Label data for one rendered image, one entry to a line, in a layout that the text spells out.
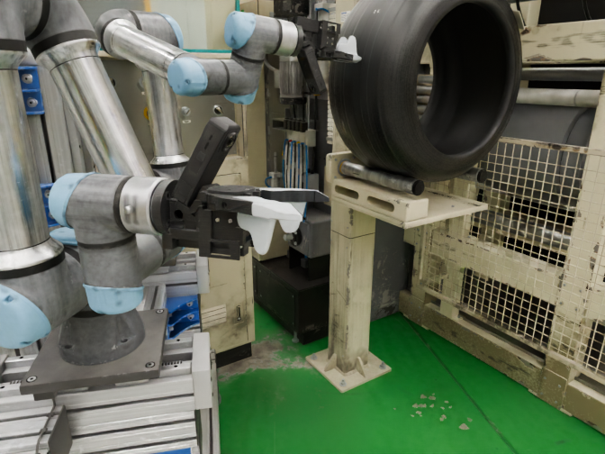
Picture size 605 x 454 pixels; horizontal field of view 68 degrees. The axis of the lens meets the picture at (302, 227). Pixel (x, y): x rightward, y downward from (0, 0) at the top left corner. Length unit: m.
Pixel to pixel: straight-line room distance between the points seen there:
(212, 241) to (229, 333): 1.44
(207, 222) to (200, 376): 0.44
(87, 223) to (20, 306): 0.16
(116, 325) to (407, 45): 0.90
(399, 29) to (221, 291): 1.18
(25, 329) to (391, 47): 0.96
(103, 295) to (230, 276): 1.22
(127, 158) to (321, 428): 1.28
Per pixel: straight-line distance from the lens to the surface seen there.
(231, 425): 1.79
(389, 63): 1.19
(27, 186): 0.72
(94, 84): 0.76
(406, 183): 1.31
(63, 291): 0.77
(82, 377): 0.88
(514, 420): 1.95
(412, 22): 1.22
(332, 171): 1.52
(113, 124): 0.75
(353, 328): 1.87
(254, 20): 1.05
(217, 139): 0.53
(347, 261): 1.72
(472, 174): 1.51
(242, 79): 1.06
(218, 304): 1.88
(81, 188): 0.63
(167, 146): 1.37
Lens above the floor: 1.21
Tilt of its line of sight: 19 degrees down
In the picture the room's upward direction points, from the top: straight up
